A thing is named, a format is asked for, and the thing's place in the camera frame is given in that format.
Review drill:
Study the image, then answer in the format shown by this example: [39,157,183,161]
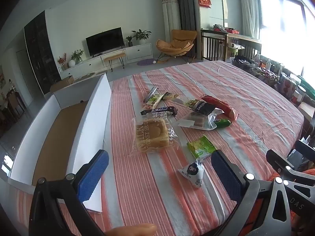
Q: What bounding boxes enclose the window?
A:
[256,0,315,79]

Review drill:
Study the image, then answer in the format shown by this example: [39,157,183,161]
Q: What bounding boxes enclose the white cardboard box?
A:
[7,73,113,213]

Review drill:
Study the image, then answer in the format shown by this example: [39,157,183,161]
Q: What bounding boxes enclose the white triangular cartoon packet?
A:
[178,159,205,189]

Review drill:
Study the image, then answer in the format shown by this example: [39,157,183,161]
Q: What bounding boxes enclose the wooden bench with metal legs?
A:
[104,52,126,72]

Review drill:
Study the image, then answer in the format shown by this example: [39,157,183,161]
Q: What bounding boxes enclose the light green snack packet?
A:
[186,134,217,159]

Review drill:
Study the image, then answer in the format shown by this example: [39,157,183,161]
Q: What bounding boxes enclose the red flower arrangement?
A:
[57,53,68,70]

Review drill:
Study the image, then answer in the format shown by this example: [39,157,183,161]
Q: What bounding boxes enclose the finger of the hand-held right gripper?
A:
[266,149,308,177]
[288,140,315,169]

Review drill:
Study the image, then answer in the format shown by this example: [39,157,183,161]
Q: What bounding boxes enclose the clear packet of brown cakes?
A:
[177,108,225,131]

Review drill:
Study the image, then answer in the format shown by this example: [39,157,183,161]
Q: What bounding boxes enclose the pile of clothes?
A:
[213,24,240,34]

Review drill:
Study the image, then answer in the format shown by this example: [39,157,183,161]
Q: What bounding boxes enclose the red snack packet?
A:
[200,94,240,121]

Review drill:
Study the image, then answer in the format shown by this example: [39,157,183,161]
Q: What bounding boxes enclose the short green white snack packet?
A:
[144,93,166,110]

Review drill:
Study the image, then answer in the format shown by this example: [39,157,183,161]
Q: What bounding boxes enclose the brown cardboard box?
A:
[50,76,75,92]

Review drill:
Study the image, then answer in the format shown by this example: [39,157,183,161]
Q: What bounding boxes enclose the covered standing air conditioner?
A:
[161,0,182,42]

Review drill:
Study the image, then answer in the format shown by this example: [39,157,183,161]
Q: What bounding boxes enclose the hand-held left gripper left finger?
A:
[29,149,109,236]

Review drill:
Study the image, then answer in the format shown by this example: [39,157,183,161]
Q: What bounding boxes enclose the small green candy packet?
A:
[213,118,232,129]

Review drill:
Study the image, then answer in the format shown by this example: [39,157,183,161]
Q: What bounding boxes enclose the white sheer curtain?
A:
[237,0,262,40]

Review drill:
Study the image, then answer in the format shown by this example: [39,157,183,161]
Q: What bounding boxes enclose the black chocolate bar packet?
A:
[140,106,178,117]

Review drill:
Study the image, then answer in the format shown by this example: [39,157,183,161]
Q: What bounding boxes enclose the striped orange grey tablecloth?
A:
[10,61,306,236]

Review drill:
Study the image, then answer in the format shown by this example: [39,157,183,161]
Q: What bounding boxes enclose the pale green stool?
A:
[226,43,246,61]

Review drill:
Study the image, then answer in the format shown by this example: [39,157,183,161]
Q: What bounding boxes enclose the narrow silver strip packet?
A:
[143,86,158,103]

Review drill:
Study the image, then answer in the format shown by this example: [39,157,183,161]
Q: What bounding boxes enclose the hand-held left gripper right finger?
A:
[211,149,293,236]

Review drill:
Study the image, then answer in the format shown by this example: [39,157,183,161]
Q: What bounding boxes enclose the white television cabinet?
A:
[60,43,153,78]

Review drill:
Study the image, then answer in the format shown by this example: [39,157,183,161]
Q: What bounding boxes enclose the orange lounge chair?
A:
[156,29,198,63]

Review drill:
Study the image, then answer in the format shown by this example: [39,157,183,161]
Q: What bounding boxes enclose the white door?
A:
[16,49,32,106]

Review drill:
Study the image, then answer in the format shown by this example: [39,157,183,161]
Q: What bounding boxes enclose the large leafy potted plant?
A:
[132,29,152,45]

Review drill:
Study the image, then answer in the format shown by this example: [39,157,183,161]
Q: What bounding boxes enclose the flat brown box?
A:
[298,102,315,118]

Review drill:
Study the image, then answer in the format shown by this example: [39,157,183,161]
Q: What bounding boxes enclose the black glass display cabinet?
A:
[24,11,62,95]

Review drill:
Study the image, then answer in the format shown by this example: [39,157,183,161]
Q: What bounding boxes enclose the wooden dining chair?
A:
[6,90,25,121]

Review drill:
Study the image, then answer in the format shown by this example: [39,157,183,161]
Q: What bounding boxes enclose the black television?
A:
[86,27,125,56]

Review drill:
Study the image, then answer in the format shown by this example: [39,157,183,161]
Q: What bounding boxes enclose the toast bread packet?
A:
[129,116,178,157]

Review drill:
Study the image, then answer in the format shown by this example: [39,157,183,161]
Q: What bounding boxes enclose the row of jars and bottles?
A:
[230,54,315,106]

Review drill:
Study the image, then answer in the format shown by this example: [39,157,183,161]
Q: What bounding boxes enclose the grey curtain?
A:
[170,0,197,31]

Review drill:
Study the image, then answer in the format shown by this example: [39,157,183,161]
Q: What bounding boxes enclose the dark wooden railed crib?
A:
[200,29,262,62]

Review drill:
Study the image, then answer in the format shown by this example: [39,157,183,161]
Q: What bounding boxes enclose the green plant in glass vase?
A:
[71,49,84,63]

